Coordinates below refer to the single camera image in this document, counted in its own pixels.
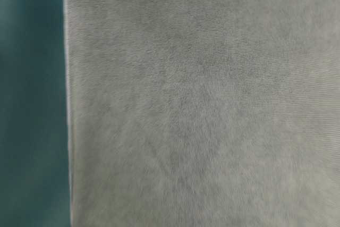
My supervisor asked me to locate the grey-green terry towel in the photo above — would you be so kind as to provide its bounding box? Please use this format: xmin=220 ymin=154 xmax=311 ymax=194
xmin=64 ymin=0 xmax=339 ymax=226

